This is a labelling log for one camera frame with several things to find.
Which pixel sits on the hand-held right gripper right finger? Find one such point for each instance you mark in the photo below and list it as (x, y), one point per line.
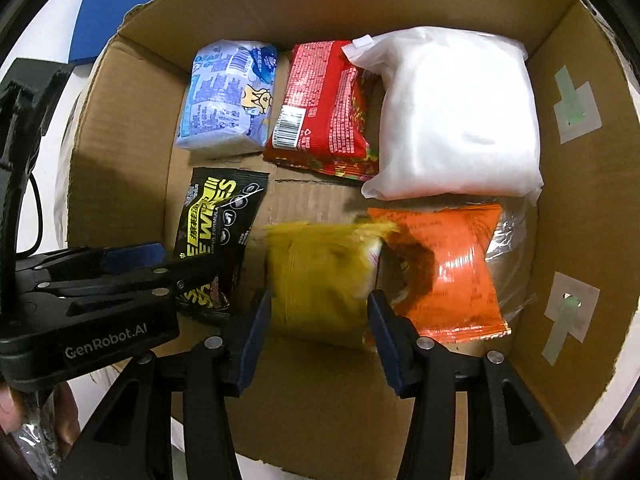
(387, 345)

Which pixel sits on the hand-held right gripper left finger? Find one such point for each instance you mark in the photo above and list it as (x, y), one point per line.
(255, 340)

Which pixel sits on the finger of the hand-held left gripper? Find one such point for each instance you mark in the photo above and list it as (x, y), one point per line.
(135, 255)
(150, 285)

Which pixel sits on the yellow snack packet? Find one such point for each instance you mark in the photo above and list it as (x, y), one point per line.
(320, 280)

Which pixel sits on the black wipes packet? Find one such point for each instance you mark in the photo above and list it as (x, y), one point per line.
(215, 210)

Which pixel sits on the cardboard box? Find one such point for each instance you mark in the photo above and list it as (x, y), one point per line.
(320, 410)

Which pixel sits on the orange snack packet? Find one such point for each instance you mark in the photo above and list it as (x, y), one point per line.
(460, 280)

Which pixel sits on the light blue tissue packet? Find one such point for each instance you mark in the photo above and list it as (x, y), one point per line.
(225, 100)

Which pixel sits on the red snack packet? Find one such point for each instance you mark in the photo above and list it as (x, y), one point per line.
(325, 110)

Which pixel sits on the white soft plastic packet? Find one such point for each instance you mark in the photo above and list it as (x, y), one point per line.
(460, 115)

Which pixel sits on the person's left hand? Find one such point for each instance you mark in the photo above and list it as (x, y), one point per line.
(10, 410)

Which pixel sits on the blue foam mat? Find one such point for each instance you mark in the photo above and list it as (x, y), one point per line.
(125, 5)

